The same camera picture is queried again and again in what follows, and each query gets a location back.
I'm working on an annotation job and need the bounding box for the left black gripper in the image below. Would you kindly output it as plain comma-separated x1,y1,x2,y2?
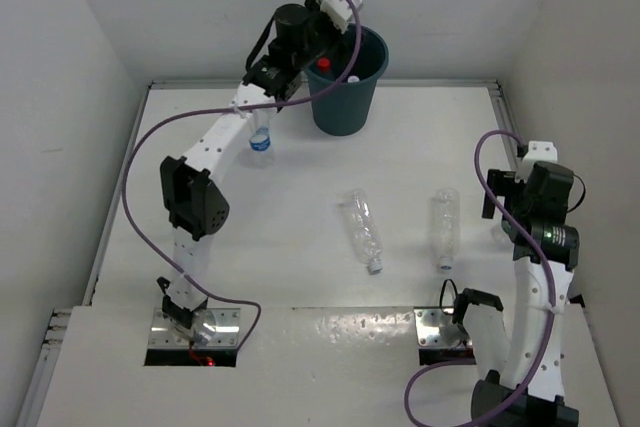
290,0,363,70

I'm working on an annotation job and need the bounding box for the red cap bottle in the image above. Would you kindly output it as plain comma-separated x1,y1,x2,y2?
316,57,334,80

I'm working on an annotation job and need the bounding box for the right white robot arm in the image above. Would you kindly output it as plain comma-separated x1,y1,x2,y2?
453,161,580,426

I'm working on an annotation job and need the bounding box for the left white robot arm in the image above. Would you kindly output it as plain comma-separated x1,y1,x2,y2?
159,0,362,329

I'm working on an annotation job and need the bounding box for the dark teal plastic bin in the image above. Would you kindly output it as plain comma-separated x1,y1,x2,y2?
305,26,389,136

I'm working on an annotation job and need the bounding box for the green label bottle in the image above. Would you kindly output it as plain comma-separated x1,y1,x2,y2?
491,224,510,247

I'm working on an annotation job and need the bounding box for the clear bottle lying right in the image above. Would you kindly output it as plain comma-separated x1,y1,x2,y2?
428,188,461,271

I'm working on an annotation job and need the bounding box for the crushed clear bottle lying centre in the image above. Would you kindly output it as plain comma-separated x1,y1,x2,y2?
339,189,383,275

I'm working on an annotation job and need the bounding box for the tall upright water bottle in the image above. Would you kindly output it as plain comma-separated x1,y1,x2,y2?
249,114,275,168

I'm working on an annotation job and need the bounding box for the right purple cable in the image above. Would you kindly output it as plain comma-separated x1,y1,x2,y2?
402,129,559,427

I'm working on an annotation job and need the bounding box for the purple cable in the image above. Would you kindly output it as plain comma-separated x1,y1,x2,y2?
402,129,559,427
121,0,364,348

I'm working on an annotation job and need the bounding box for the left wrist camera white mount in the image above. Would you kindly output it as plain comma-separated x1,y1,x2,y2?
320,0,363,34

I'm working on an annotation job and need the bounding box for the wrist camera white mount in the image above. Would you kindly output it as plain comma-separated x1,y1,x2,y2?
320,0,363,34
515,141,558,182

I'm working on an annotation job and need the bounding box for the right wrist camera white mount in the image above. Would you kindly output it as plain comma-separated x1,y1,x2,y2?
515,141,558,182

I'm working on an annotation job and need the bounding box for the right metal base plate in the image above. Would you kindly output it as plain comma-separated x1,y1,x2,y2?
414,307,472,350

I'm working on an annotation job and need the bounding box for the metal base plate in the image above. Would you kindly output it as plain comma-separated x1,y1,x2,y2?
147,308,240,350
414,307,472,350

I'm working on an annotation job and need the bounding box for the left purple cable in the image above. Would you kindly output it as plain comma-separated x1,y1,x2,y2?
121,0,364,348

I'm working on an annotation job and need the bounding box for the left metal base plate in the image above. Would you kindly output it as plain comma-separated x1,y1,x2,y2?
147,308,240,350

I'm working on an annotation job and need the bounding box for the left aluminium rail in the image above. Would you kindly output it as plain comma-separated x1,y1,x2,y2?
1,80,148,426

